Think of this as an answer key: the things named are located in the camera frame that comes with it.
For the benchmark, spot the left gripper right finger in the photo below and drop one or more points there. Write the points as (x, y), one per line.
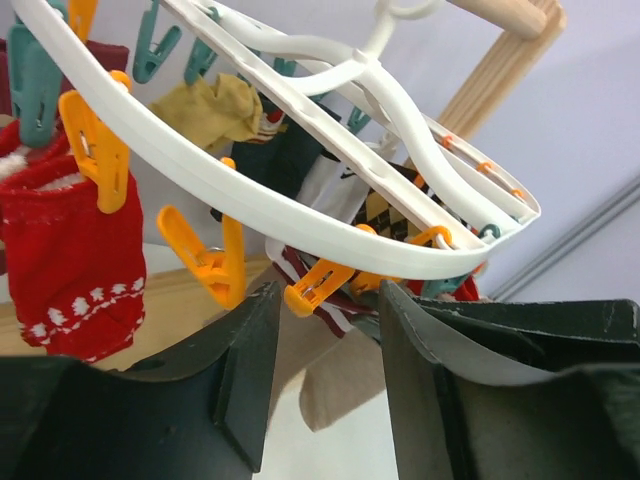
(460, 410)

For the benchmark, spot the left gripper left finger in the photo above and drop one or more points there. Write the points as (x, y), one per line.
(196, 410)

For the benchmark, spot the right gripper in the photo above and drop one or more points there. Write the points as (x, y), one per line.
(548, 335)

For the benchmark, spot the beige striped sock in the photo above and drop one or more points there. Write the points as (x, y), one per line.
(341, 373)

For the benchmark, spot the white oval clip hanger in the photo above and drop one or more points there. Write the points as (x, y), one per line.
(353, 172)

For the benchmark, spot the red reindeer sock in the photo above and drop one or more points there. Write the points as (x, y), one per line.
(462, 289)

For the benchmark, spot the teal clothes peg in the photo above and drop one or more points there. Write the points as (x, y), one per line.
(432, 288)

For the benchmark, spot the wooden hanger rack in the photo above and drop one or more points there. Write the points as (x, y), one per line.
(529, 29)

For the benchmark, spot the red patterned sock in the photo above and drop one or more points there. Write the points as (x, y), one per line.
(76, 275)

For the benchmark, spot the brown argyle sock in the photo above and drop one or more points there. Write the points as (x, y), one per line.
(385, 219)

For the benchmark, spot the dark navy santa sock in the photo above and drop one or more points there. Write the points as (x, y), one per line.
(280, 155)

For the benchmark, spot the mustard yellow sock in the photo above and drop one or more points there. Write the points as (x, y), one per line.
(212, 116)

